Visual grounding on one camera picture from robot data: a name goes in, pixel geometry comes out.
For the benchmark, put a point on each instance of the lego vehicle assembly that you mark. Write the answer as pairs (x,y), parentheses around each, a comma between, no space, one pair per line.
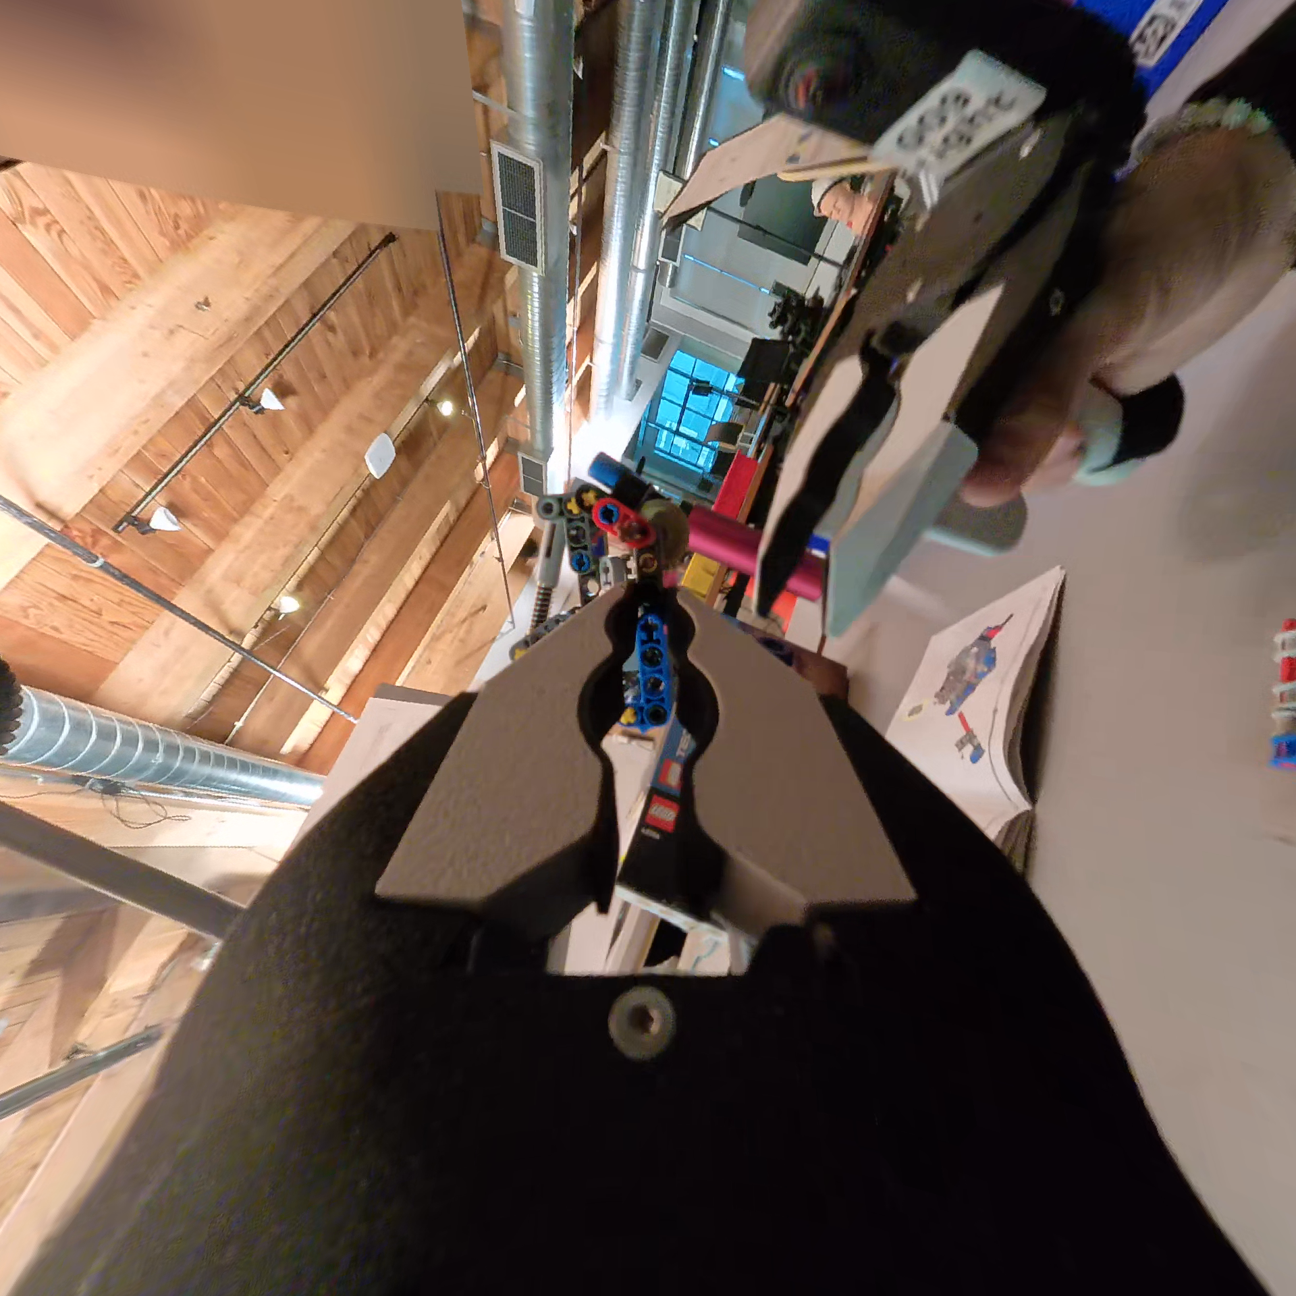
(649,660)

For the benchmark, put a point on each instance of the large glass window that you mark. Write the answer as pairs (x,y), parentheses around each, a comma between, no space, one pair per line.
(697,406)

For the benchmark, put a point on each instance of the black ceiling track light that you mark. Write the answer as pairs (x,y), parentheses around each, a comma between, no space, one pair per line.
(271,400)

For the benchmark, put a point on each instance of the magenta metal tumbler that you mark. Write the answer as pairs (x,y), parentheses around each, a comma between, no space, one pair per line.
(751,554)

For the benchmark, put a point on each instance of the white ceiling access point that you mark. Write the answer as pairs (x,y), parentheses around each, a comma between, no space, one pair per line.
(381,456)

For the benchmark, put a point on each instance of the open lego instruction booklet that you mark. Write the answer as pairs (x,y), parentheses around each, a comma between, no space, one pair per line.
(973,689)

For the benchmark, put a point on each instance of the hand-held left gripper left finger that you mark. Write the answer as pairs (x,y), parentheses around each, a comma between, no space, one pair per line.
(488,790)

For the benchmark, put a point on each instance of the red axle lego subassembly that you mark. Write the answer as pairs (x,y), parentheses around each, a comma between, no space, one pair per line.
(1283,689)

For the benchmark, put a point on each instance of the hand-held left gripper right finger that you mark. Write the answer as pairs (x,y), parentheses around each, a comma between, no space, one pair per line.
(801,801)

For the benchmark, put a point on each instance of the lego set box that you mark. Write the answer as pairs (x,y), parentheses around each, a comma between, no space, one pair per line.
(665,811)

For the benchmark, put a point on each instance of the blue plastic bin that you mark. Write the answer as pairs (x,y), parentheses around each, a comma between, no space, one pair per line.
(1206,51)

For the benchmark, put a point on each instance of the silver air duct with vent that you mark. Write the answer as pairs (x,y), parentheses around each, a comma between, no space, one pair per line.
(536,81)

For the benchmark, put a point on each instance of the red yellow storage crate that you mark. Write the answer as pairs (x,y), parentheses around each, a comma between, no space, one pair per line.
(737,488)

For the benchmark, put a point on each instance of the person's right hand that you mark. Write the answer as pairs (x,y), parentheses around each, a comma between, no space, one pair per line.
(1195,264)

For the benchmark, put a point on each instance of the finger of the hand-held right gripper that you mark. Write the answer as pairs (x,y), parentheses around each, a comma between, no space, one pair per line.
(943,355)
(814,427)

